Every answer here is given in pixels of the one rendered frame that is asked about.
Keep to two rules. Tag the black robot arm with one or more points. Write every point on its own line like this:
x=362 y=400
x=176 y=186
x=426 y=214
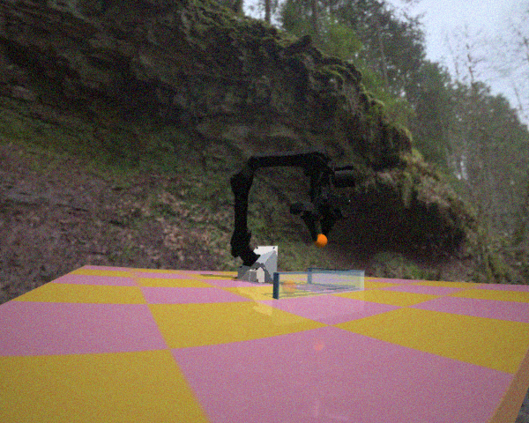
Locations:
x=318 y=165

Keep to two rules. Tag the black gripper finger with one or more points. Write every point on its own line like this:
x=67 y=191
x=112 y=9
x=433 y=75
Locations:
x=311 y=221
x=326 y=225

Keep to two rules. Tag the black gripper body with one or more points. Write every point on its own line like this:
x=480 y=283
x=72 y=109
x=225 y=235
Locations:
x=314 y=207

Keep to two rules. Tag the orange ball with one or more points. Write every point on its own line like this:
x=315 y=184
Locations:
x=321 y=241

